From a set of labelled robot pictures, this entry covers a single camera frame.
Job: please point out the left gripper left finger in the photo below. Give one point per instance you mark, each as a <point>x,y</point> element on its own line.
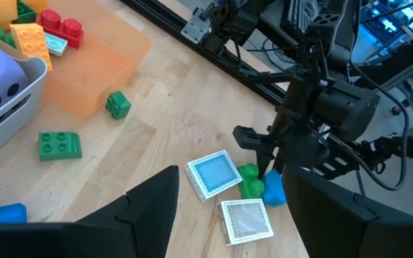
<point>120,236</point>

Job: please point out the orange plastic bin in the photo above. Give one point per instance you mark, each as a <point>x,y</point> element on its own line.
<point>91,71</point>

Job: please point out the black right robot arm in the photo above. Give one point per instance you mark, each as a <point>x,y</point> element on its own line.
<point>346,107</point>

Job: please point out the blue stepped toy block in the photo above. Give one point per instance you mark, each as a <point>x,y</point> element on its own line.
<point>2,214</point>

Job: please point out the teal framed card deck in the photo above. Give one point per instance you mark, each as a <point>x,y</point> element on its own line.
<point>213,175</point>

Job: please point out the orange toy brick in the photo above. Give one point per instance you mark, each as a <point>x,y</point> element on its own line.
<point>31,41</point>

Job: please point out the white playing card deck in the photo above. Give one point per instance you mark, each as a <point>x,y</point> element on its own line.
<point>246,221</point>

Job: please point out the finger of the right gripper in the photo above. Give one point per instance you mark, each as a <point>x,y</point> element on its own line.
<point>265,161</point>

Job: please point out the small dark green brick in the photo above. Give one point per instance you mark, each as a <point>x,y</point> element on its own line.
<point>118,104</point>
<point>25,14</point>
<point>59,146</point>

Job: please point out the grey plastic bin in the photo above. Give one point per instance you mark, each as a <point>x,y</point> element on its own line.
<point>13,122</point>

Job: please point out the large blue toy block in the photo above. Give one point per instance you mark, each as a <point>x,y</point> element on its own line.
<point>274,190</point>

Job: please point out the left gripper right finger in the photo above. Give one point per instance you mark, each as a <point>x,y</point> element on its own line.
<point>353,233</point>

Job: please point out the backlit keyboard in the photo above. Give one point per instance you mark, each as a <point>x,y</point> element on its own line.
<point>299,14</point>

